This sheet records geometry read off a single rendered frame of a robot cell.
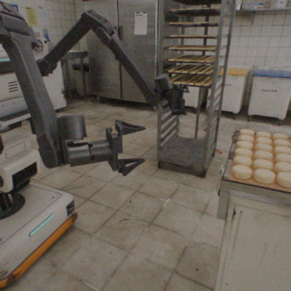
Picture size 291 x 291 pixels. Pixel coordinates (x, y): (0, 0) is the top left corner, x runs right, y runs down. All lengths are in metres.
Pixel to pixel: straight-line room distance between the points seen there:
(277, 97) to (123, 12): 2.65
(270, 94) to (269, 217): 3.39
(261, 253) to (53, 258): 1.26
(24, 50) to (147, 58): 3.58
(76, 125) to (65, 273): 1.19
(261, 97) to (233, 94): 0.39
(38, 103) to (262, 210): 0.67
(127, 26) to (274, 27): 2.26
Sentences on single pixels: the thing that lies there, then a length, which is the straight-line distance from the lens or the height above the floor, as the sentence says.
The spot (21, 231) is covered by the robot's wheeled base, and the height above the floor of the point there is 0.28.
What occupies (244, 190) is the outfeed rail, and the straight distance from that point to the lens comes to 0.78.
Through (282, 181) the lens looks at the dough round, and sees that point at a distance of 0.73.
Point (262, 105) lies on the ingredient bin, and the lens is 4.15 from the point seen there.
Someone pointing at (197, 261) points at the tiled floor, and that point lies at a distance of 1.70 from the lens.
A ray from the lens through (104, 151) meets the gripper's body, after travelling 0.63.
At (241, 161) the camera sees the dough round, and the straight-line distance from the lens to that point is 0.78.
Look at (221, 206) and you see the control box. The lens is 0.86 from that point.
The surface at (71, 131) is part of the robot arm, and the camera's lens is 0.62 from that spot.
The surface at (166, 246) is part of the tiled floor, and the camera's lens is 1.75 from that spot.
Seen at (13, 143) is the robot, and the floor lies 0.75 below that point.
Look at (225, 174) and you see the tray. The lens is 0.74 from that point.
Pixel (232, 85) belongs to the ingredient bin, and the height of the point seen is 0.54.
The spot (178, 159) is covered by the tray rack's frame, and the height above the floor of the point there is 0.15.
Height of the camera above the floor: 1.26
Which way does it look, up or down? 25 degrees down
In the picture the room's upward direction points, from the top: straight up
